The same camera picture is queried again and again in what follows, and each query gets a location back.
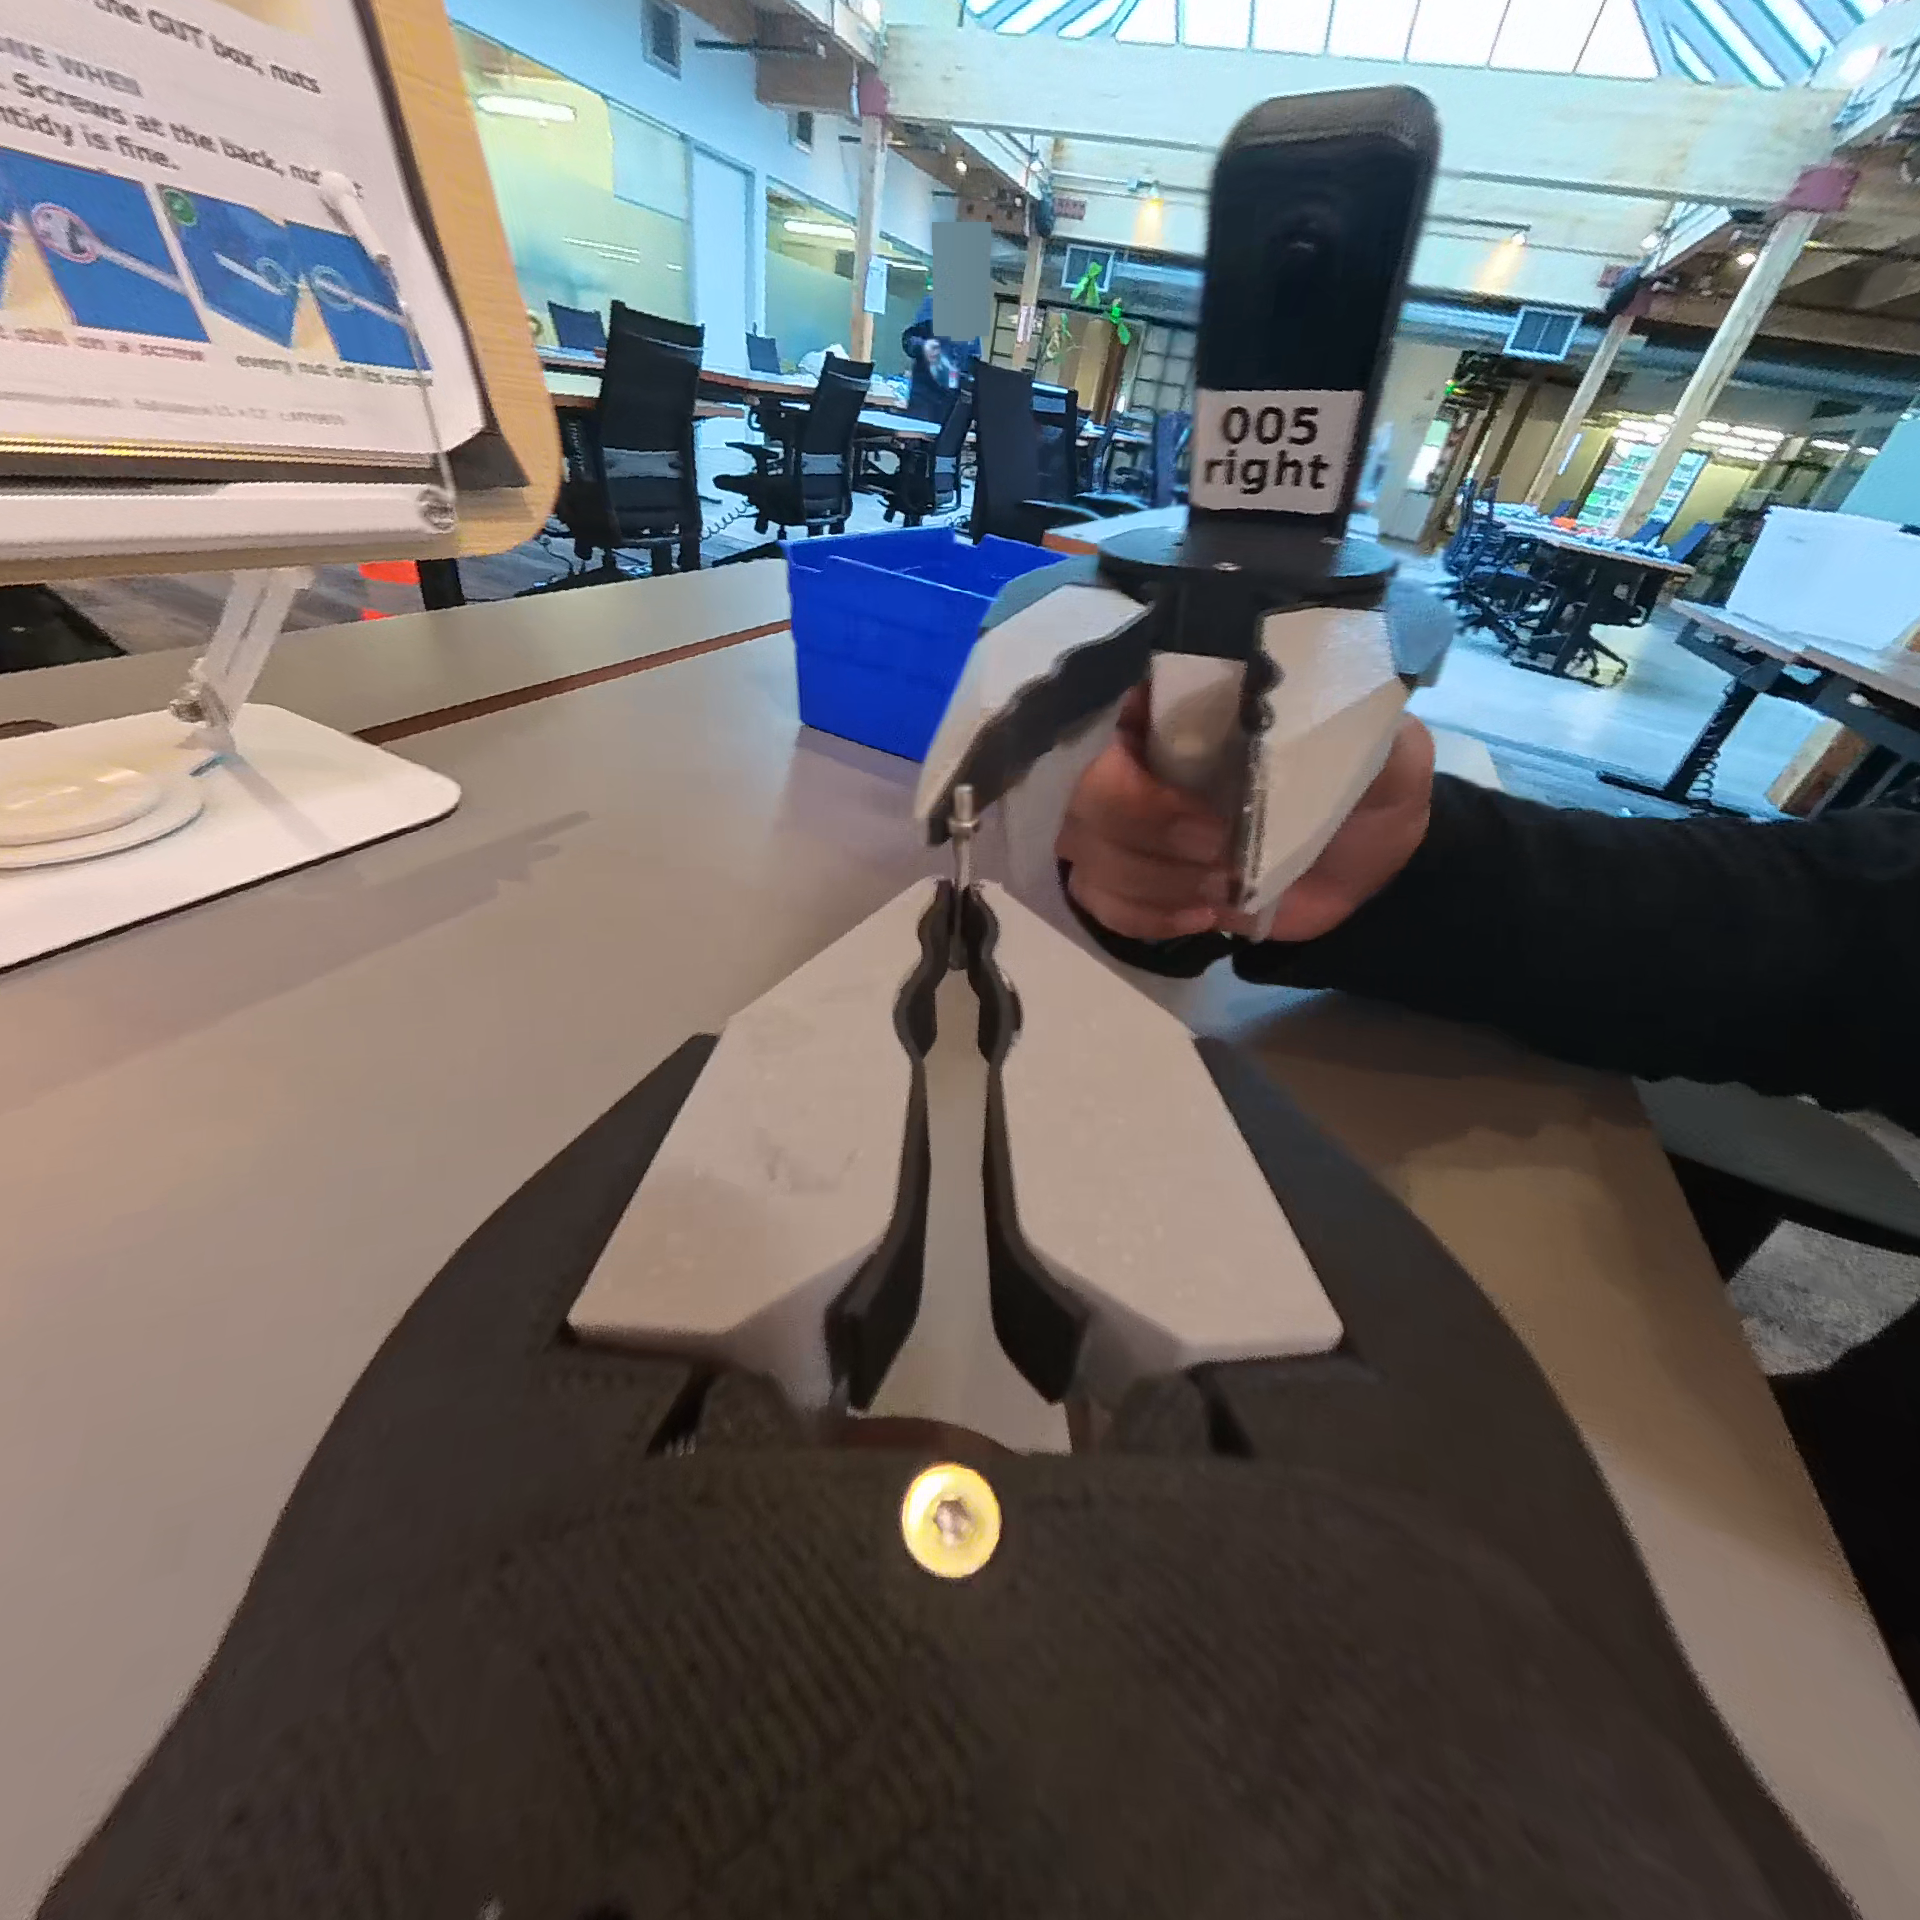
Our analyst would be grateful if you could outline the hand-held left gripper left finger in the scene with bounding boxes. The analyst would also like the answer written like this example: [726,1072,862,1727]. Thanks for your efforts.
[564,877,951,1419]

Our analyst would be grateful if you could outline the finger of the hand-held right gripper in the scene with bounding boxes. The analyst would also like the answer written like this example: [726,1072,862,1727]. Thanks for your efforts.
[914,588,1156,921]
[1226,602,1416,943]

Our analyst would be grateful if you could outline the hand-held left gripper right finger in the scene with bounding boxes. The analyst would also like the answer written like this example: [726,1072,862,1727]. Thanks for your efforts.
[961,882,1346,1419]

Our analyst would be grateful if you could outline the person's right forearm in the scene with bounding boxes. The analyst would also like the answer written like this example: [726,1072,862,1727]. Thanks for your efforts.
[1235,771,1920,1137]

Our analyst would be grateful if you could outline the person's right hand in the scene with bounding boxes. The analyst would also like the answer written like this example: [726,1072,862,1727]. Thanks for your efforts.
[1058,723,1436,948]

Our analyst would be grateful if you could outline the blue plastic bin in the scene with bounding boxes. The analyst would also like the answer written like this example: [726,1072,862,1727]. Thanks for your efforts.
[785,526,1072,762]

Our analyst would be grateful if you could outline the black office chair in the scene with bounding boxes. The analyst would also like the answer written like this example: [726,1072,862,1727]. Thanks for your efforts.
[573,302,707,578]
[968,359,1086,548]
[715,352,875,539]

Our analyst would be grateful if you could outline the desk with blue chairs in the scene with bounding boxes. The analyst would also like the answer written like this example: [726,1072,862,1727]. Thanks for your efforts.
[1445,477,1697,687]

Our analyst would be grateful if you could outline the long wooden desk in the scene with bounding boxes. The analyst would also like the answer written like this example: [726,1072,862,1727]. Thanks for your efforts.
[540,348,918,435]

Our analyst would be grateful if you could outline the wooden top desk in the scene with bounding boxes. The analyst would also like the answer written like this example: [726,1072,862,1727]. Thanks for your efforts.
[1597,596,1920,817]

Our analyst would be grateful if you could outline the white box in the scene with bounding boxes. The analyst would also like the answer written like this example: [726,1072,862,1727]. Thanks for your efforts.
[1721,506,1920,658]

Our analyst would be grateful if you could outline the wooden document stand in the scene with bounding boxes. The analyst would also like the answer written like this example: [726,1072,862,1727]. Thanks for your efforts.
[0,0,560,974]

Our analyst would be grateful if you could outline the grey chair seat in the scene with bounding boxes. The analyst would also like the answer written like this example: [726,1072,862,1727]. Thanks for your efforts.
[1635,1077,1920,1241]

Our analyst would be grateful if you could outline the white round disc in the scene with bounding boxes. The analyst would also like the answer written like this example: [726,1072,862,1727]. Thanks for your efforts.
[0,740,207,877]

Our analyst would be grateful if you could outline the person's black-clothed body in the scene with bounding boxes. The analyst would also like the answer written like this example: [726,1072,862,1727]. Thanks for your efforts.
[1770,1275,1920,1699]

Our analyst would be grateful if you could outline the instruction sheet with blue pictures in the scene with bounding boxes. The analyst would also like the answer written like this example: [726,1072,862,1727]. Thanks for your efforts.
[0,0,491,454]

